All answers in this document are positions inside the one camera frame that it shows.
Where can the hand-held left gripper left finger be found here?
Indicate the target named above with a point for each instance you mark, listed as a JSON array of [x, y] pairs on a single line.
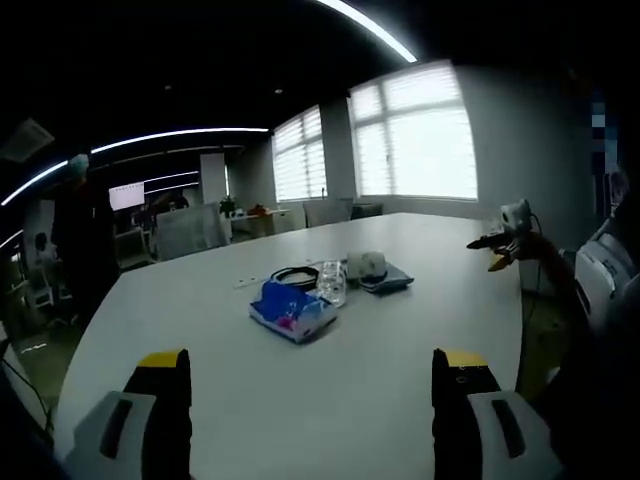
[[150, 415]]

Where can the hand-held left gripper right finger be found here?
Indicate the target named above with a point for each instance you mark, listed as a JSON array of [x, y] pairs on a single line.
[[475, 415]]

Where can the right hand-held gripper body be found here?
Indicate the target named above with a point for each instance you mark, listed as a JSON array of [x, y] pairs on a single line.
[[515, 216]]

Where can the white cap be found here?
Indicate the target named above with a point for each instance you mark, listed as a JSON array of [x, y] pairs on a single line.
[[367, 264]]

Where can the clear glass cup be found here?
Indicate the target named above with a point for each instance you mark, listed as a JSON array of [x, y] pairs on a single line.
[[334, 282]]

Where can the blue tissue packet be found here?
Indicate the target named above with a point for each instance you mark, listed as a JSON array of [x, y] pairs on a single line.
[[292, 312]]

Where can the person's right hand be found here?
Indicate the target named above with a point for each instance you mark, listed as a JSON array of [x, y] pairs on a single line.
[[530, 247]]

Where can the white chest device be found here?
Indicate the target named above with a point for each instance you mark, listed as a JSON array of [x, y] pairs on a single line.
[[597, 270]]

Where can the window with blinds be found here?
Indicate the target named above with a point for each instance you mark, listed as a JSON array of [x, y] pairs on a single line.
[[412, 132], [300, 155]]

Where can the grey office chair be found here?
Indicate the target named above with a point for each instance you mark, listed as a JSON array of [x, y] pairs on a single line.
[[327, 212]]

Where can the white table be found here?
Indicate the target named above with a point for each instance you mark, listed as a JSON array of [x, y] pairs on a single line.
[[310, 390]]

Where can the white mesh office chair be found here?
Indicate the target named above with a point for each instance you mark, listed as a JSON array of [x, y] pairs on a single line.
[[192, 230]]

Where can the low white cabinet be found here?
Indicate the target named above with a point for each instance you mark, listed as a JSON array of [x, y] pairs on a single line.
[[262, 222]]

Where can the green potted plant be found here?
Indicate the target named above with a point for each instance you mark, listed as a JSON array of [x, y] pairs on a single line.
[[228, 205]]

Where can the orange object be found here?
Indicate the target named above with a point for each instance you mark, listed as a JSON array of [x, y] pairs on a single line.
[[258, 210]]

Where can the ceiling light strip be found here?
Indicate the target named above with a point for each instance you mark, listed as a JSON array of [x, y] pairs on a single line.
[[372, 25], [125, 145]]

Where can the bright wall screen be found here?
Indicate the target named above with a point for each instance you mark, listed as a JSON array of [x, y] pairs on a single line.
[[127, 196]]

